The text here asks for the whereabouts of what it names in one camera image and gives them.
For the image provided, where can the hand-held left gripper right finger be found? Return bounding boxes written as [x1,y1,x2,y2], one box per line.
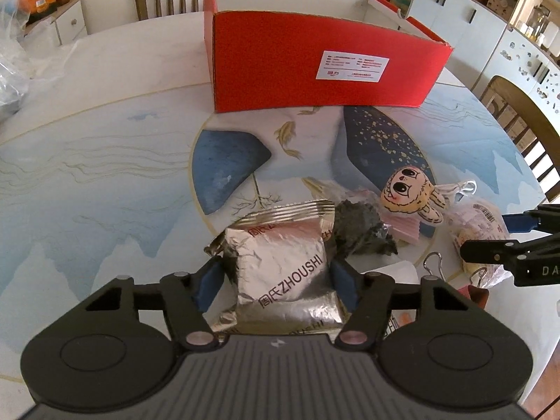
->
[330,259,475,353]

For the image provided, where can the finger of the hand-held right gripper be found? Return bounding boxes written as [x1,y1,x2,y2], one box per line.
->
[459,231,560,267]
[501,203,560,233]

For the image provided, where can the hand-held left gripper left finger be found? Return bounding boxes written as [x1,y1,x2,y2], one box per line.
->
[83,256,226,353]

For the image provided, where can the clear bag with bread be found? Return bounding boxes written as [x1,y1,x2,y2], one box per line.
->
[446,197,515,289]

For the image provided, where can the pink binder clip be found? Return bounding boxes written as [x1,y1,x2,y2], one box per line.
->
[422,251,488,313]

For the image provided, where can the dark grey cloth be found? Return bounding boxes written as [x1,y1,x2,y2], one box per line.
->
[326,199,399,257]

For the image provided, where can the silver foil snack packet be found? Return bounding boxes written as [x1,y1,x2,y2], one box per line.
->
[205,200,351,335]

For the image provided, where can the yellow plush doll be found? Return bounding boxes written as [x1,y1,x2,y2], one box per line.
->
[378,168,477,226]

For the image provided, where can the red cardboard box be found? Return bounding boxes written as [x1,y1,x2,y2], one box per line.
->
[202,0,453,113]

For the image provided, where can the painted marble desktop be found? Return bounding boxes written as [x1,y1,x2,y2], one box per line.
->
[0,11,560,420]

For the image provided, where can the white paper sheet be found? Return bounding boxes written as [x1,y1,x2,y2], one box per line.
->
[363,260,423,287]

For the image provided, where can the pink striped packet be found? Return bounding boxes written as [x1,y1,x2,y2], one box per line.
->
[345,188,423,246]

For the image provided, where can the white cabinet with stickers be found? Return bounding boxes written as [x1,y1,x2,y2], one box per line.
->
[470,26,560,110]

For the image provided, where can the tall white cabinet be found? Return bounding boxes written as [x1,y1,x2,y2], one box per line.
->
[407,0,512,92]

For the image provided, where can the clear plastic bags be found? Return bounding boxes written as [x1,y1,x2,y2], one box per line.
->
[0,0,75,123]

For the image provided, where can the small white drawer cabinet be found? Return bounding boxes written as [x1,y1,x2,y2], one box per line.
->
[24,0,88,47]

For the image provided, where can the wooden wall shelf unit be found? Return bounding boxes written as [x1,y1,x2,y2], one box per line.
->
[510,0,560,57]

